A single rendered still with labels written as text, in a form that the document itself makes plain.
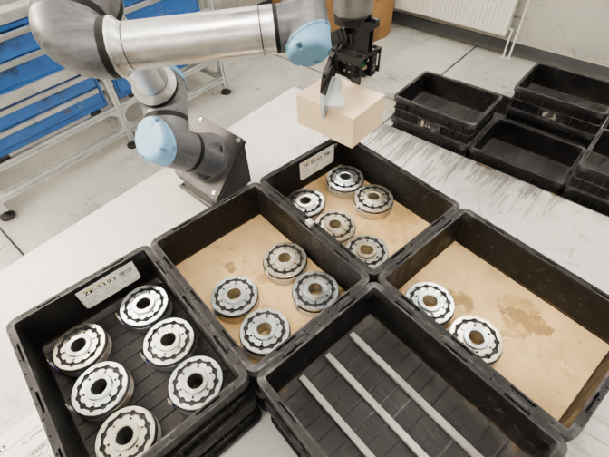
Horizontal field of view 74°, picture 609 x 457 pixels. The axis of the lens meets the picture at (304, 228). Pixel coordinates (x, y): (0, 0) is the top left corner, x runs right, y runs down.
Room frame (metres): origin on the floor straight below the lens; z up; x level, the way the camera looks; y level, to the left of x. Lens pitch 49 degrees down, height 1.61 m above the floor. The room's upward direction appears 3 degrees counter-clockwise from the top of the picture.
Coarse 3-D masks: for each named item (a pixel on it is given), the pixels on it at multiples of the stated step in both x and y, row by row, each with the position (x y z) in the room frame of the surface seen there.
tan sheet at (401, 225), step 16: (320, 192) 0.81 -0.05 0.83; (336, 208) 0.75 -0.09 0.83; (352, 208) 0.75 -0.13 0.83; (400, 208) 0.74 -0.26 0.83; (368, 224) 0.69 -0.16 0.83; (384, 224) 0.68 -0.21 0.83; (400, 224) 0.68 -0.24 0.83; (416, 224) 0.68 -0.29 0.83; (384, 240) 0.63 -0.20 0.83; (400, 240) 0.63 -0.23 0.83
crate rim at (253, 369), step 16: (240, 192) 0.73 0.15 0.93; (208, 208) 0.68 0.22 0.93; (288, 208) 0.66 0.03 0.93; (304, 224) 0.61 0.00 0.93; (160, 240) 0.59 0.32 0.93; (320, 240) 0.56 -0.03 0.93; (160, 256) 0.54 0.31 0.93; (336, 256) 0.52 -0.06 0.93; (176, 272) 0.50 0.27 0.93; (192, 288) 0.45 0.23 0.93; (352, 288) 0.43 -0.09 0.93; (336, 304) 0.40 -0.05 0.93; (208, 320) 0.38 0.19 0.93; (320, 320) 0.37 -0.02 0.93; (224, 336) 0.35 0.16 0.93; (240, 352) 0.31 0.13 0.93; (272, 352) 0.31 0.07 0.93; (256, 368) 0.28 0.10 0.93
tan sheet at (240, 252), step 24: (240, 240) 0.66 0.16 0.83; (264, 240) 0.65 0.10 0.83; (288, 240) 0.65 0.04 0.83; (192, 264) 0.59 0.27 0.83; (216, 264) 0.59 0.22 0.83; (240, 264) 0.58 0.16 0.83; (312, 264) 0.57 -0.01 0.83; (264, 288) 0.51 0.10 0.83; (288, 288) 0.51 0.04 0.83; (288, 312) 0.45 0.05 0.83
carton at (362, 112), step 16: (320, 80) 0.89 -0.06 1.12; (304, 96) 0.82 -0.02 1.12; (352, 96) 0.81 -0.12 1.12; (368, 96) 0.81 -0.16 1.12; (384, 96) 0.81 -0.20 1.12; (304, 112) 0.82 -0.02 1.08; (320, 112) 0.79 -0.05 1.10; (336, 112) 0.75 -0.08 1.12; (352, 112) 0.75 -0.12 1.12; (368, 112) 0.76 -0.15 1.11; (320, 128) 0.79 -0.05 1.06; (336, 128) 0.75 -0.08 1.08; (352, 128) 0.73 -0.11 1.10; (368, 128) 0.77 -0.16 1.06; (352, 144) 0.72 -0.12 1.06
